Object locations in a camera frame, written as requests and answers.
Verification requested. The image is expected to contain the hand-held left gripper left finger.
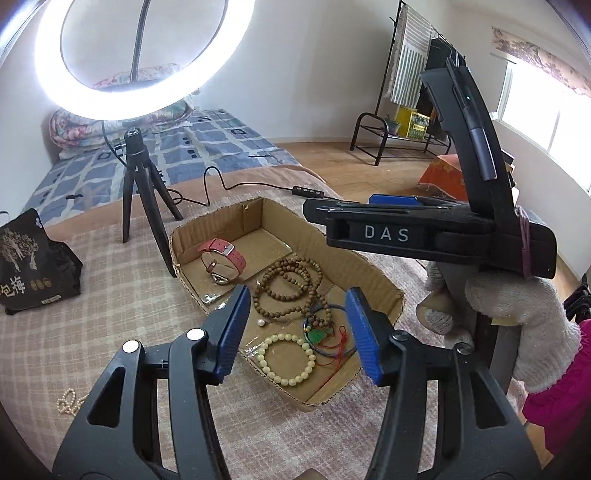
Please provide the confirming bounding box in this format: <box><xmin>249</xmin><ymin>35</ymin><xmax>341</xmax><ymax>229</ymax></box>
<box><xmin>52</xmin><ymin>285</ymin><xmax>252</xmax><ymax>480</ymax></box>

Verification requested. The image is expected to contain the black tripod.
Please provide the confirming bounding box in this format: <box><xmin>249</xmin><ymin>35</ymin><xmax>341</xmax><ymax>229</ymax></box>
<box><xmin>121</xmin><ymin>129</ymin><xmax>184</xmax><ymax>278</ymax></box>

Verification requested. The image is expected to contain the cream bead bracelet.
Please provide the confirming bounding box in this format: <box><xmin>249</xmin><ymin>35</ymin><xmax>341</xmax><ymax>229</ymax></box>
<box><xmin>256</xmin><ymin>333</ymin><xmax>317</xmax><ymax>387</ymax></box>

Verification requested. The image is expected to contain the black clothes rack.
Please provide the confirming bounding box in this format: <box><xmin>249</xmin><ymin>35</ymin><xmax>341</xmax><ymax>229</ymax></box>
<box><xmin>350</xmin><ymin>0</ymin><xmax>467</xmax><ymax>167</ymax></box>

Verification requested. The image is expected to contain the person's right hand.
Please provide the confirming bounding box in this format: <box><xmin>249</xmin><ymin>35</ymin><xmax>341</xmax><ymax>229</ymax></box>
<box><xmin>416</xmin><ymin>261</ymin><xmax>581</xmax><ymax>394</ymax></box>

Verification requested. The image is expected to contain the window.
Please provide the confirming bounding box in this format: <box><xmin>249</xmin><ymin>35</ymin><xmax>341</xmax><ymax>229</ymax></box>
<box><xmin>489</xmin><ymin>60</ymin><xmax>591</xmax><ymax>195</ymax></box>

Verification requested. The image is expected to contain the black cable with controller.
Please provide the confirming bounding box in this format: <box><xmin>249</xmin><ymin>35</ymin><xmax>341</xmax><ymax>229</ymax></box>
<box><xmin>102</xmin><ymin>121</ymin><xmax>340</xmax><ymax>208</ymax></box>

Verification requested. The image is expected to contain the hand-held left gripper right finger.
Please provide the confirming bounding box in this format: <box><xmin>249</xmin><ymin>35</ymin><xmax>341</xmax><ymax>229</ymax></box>
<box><xmin>344</xmin><ymin>286</ymin><xmax>546</xmax><ymax>480</ymax></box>

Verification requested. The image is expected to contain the striped towel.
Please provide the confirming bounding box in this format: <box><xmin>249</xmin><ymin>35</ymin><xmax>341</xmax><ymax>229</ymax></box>
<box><xmin>387</xmin><ymin>4</ymin><xmax>435</xmax><ymax>106</ymax></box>

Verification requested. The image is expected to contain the red strap watch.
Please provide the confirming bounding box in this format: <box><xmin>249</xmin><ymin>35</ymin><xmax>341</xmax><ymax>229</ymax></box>
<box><xmin>198</xmin><ymin>237</ymin><xmax>247</xmax><ymax>287</ymax></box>

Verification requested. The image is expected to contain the cardboard box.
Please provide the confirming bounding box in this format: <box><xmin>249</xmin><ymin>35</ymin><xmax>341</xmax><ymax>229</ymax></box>
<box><xmin>168</xmin><ymin>198</ymin><xmax>406</xmax><ymax>414</ymax></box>

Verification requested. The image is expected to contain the person's right forearm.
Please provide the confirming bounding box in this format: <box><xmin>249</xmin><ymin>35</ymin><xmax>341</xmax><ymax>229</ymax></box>
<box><xmin>522</xmin><ymin>318</ymin><xmax>591</xmax><ymax>455</ymax></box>

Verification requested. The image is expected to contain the small pearl strand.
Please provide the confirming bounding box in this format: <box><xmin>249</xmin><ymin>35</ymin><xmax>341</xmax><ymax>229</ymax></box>
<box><xmin>56</xmin><ymin>388</ymin><xmax>86</xmax><ymax>416</ymax></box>

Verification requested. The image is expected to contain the orange red box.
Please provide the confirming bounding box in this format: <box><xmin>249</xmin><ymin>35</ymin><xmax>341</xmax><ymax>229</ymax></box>
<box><xmin>418</xmin><ymin>154</ymin><xmax>467</xmax><ymax>201</ymax></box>

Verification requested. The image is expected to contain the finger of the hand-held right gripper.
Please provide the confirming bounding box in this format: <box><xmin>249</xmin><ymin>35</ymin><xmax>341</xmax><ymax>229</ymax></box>
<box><xmin>368</xmin><ymin>194</ymin><xmax>469</xmax><ymax>209</ymax></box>
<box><xmin>302</xmin><ymin>199</ymin><xmax>481</xmax><ymax>227</ymax></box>

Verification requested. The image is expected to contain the black snack bag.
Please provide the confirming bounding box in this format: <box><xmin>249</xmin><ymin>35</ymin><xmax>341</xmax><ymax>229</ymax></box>
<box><xmin>0</xmin><ymin>208</ymin><xmax>84</xmax><ymax>315</ymax></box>

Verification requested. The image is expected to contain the floral pillow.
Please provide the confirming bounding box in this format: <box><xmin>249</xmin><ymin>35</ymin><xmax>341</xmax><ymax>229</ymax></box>
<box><xmin>50</xmin><ymin>95</ymin><xmax>195</xmax><ymax>151</ymax></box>
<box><xmin>90</xmin><ymin>64</ymin><xmax>178</xmax><ymax>90</ymax></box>

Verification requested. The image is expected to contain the brown wooden bead necklace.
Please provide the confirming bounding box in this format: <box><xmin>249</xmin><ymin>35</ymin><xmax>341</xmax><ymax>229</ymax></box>
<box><xmin>253</xmin><ymin>257</ymin><xmax>331</xmax><ymax>320</ymax></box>

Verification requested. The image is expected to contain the yellow box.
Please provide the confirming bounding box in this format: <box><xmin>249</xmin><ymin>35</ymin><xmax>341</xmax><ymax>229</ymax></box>
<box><xmin>396</xmin><ymin>105</ymin><xmax>431</xmax><ymax>139</ymax></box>

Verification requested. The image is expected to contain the green pendant cord necklace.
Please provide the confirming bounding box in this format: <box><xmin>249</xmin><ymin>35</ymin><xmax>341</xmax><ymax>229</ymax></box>
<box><xmin>302</xmin><ymin>295</ymin><xmax>358</xmax><ymax>367</ymax></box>

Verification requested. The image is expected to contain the blue patterned bed sheet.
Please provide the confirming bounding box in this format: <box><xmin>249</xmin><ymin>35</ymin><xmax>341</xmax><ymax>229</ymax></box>
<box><xmin>23</xmin><ymin>108</ymin><xmax>301</xmax><ymax>227</ymax></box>

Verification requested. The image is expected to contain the floral curtain valance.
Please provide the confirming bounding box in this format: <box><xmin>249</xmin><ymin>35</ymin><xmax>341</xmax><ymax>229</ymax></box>
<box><xmin>492</xmin><ymin>25</ymin><xmax>591</xmax><ymax>100</ymax></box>

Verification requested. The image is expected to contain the white ring light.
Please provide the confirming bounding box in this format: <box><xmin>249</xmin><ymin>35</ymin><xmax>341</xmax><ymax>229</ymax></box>
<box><xmin>34</xmin><ymin>0</ymin><xmax>257</xmax><ymax>123</ymax></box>

